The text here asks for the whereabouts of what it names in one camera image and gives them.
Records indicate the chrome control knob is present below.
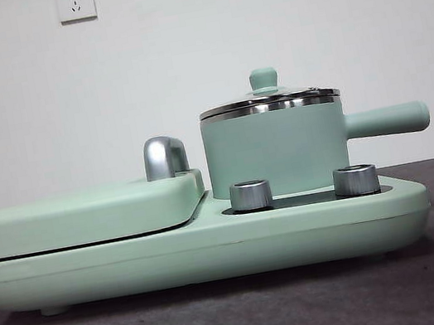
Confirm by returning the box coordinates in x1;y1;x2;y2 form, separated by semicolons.
330;160;382;199
227;177;275;215

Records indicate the mint green breakfast machine base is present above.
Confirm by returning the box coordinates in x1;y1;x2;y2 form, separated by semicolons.
0;153;434;325

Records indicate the mint green griddle cover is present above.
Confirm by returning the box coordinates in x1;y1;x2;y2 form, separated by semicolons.
0;165;213;260

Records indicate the chrome cover handle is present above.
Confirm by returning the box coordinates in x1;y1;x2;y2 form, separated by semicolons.
139;132;191;183

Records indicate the white wall socket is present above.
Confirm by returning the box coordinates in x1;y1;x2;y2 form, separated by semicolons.
55;0;99;26

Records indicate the mint green pot with handle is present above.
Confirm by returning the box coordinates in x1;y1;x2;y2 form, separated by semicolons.
196;73;434;209

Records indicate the black control panel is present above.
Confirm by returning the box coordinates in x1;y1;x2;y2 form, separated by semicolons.
221;177;393;220

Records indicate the glass lid with green knob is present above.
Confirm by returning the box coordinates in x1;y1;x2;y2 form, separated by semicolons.
192;56;340;119

